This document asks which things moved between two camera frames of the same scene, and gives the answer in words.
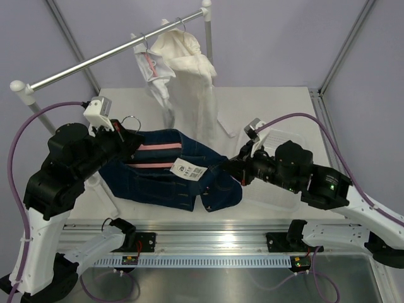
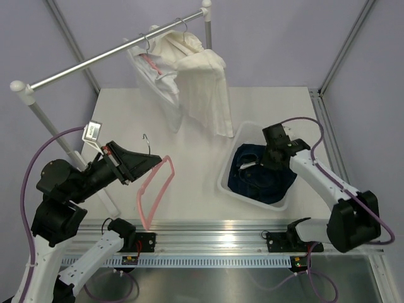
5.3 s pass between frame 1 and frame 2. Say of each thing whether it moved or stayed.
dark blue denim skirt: moved
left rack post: stayed
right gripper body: moved
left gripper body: moved
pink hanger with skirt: moved
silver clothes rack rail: stayed
